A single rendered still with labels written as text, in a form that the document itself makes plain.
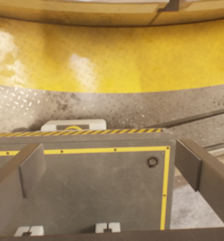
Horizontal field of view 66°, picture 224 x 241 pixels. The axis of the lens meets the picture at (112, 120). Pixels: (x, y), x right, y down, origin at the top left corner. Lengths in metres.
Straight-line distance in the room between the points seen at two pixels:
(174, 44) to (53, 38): 0.52
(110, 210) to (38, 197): 0.24
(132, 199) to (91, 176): 0.16
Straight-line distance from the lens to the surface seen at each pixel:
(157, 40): 0.85
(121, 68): 0.80
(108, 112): 0.82
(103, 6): 0.55
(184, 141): 0.17
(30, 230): 0.72
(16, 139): 0.57
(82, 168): 0.56
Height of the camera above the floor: 0.80
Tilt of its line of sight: 75 degrees down
